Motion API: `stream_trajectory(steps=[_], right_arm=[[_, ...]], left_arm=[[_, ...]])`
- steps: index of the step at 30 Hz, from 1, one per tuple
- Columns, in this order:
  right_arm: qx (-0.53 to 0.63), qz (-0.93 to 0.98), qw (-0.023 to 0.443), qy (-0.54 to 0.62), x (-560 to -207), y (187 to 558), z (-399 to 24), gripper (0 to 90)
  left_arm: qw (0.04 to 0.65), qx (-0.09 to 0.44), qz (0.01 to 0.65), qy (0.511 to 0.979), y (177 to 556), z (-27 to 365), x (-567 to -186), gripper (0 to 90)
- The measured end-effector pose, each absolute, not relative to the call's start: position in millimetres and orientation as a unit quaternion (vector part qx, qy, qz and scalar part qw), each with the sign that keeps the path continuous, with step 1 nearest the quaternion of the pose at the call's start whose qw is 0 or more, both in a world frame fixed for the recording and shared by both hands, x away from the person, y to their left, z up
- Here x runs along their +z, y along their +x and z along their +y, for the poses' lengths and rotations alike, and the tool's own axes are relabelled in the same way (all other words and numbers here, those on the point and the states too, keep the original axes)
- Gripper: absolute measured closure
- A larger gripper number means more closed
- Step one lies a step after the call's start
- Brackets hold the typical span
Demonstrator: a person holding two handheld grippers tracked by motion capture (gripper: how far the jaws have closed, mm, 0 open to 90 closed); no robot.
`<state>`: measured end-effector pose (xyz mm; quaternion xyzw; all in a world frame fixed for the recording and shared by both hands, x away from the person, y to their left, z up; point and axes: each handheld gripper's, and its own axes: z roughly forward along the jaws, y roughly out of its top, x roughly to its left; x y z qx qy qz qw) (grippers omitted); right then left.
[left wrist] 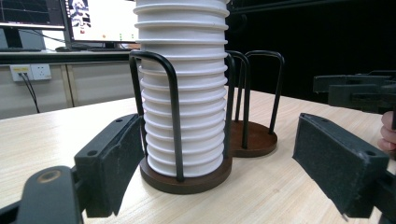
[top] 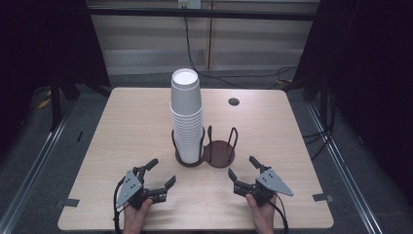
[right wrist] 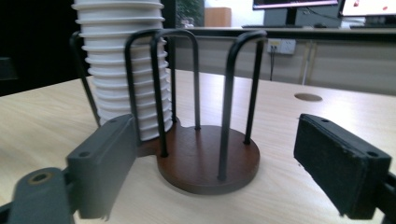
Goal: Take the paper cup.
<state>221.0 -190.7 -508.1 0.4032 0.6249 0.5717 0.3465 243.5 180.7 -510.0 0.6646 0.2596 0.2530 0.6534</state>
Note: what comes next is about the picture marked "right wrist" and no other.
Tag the brown wooden cabinet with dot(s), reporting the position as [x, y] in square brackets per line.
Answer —
[218, 17]

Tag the white wall socket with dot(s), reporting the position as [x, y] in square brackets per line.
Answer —
[285, 46]

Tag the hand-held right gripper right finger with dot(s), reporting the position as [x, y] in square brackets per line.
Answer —
[336, 168]

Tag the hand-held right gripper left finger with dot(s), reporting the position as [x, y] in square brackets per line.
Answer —
[102, 165]

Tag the black computer monitor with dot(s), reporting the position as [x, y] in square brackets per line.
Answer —
[370, 7]
[292, 2]

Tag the stack of white cups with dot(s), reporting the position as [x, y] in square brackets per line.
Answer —
[118, 31]

